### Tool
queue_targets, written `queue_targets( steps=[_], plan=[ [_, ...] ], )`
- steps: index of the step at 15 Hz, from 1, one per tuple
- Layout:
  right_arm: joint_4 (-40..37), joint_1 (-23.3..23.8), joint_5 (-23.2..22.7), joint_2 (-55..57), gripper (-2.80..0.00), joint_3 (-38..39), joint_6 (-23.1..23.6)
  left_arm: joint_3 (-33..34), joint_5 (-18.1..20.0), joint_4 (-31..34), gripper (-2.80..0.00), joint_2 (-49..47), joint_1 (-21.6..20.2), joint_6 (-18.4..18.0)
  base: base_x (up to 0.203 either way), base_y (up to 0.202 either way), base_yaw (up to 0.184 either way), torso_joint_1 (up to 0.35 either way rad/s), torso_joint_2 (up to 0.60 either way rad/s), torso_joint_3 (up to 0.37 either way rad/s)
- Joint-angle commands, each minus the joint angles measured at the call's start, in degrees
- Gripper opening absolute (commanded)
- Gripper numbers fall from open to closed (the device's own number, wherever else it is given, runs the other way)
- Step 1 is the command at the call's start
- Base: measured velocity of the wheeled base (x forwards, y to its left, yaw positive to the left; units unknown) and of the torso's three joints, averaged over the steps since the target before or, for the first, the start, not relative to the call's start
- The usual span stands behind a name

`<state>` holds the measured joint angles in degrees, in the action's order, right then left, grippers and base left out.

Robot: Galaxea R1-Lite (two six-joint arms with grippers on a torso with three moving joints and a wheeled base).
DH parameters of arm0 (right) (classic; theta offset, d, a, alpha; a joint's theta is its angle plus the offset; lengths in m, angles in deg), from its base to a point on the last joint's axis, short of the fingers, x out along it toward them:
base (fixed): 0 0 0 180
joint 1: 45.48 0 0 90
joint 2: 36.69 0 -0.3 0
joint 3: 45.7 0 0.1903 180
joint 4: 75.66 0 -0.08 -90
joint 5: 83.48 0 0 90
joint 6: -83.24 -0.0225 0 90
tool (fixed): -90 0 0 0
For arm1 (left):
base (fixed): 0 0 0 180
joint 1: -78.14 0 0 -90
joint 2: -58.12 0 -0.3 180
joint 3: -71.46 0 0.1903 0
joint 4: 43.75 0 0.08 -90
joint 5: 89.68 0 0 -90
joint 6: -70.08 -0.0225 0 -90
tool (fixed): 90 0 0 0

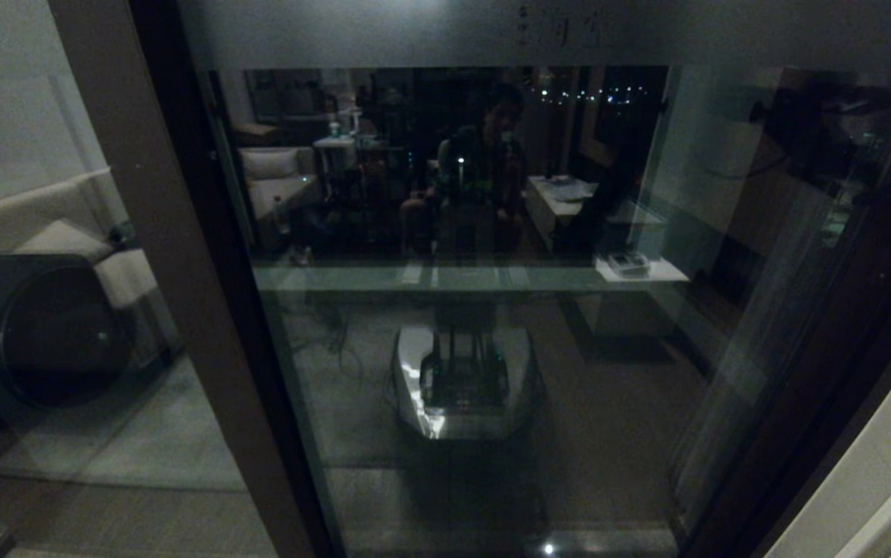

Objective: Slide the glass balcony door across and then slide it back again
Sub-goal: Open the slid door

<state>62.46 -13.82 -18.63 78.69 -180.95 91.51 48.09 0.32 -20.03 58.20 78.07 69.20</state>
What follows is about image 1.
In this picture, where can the sliding glass door brown frame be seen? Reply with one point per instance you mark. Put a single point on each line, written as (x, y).
(817, 349)

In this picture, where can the long brown stone sill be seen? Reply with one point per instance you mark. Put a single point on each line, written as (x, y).
(492, 263)

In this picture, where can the grey rug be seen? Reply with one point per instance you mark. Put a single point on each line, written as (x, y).
(120, 434)

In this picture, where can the fixed glass panel brown frame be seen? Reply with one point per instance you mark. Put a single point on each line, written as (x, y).
(217, 349)

